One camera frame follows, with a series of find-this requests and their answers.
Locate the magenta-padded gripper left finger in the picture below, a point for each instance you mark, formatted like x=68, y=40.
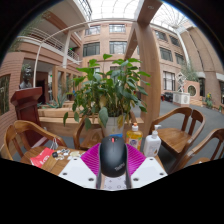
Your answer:
x=75, y=171

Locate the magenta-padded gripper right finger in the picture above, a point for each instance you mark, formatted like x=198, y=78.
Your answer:
x=150, y=171

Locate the black computer mouse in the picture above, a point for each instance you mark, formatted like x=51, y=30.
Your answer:
x=113, y=156

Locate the cream sticker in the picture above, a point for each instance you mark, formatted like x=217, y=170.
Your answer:
x=75, y=154

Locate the small black key fob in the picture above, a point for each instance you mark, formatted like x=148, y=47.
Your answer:
x=55, y=154

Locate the white pump bottle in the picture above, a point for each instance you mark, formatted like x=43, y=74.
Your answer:
x=152, y=145

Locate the red paper packet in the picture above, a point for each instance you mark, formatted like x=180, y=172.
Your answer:
x=41, y=158

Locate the yellow liquid bottle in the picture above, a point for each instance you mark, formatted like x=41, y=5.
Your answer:
x=134, y=138

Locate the dark red wooden lectern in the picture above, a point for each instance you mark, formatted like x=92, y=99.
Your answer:
x=26, y=106

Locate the white outdoor sculpture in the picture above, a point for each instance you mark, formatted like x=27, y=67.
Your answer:
x=181, y=96

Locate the green plant in white pot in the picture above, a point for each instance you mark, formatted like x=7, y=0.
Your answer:
x=110, y=90

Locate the yellow flowering plant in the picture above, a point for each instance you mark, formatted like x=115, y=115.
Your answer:
x=209, y=100

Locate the dark bust statue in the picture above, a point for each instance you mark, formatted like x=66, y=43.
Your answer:
x=26, y=78

